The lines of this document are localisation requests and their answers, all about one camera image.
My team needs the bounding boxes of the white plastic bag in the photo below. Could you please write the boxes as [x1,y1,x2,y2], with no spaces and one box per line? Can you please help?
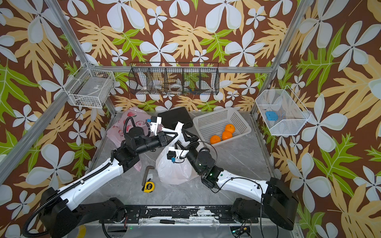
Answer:
[156,122,198,185]

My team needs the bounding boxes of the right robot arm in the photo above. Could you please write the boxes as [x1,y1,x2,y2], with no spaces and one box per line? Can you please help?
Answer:
[177,130,299,231]

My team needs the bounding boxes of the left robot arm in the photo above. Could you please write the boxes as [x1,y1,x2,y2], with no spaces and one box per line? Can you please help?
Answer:
[22,117,183,238]

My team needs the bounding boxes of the black plastic tool case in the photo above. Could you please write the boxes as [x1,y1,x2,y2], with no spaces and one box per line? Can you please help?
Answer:
[157,107,193,130]

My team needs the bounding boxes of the orange fruit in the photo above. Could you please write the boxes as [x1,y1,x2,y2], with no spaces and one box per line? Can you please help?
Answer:
[225,124,236,134]
[221,131,233,140]
[210,135,221,144]

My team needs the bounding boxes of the white plastic perforated basket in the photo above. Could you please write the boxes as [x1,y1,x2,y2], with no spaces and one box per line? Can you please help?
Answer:
[192,108,252,146]

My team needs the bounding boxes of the large metal hex key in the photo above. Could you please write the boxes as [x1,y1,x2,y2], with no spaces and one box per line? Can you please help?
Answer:
[141,166,155,186]

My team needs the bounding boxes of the pink printed plastic bag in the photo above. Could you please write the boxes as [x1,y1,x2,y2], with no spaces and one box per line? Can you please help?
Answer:
[107,109,165,174]

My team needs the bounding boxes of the white tape roll in basket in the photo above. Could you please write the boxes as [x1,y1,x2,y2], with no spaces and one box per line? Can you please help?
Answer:
[169,83,183,91]

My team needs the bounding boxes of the yellow tape measure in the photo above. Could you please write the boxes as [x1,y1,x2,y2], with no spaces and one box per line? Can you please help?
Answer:
[142,181,155,193]

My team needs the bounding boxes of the black screwdriver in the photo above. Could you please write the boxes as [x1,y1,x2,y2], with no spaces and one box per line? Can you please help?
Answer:
[159,219,188,225]

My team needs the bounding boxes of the blue object in basket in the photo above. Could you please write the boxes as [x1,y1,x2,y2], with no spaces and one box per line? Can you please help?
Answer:
[265,111,278,121]

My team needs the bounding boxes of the white mesh basket right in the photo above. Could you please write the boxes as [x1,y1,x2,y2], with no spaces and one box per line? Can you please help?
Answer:
[255,86,312,137]

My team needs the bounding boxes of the yellow tape roll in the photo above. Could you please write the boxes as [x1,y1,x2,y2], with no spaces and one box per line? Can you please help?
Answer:
[76,225,86,238]

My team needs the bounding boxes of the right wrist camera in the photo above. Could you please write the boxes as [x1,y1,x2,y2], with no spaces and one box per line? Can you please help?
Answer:
[167,147,189,164]

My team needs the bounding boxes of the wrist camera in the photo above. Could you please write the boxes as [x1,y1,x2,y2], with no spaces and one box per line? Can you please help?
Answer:
[147,116,162,136]
[167,147,189,164]

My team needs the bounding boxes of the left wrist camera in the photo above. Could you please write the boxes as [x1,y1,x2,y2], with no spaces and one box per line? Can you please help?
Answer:
[147,116,162,136]

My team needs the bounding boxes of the black wire basket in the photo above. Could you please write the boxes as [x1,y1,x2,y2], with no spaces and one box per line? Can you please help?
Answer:
[127,61,220,95]

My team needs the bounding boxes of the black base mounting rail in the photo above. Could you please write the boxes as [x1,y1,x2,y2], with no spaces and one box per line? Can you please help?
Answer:
[118,204,260,224]

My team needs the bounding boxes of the white wire basket left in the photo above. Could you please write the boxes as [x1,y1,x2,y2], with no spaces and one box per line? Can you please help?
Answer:
[64,63,116,109]

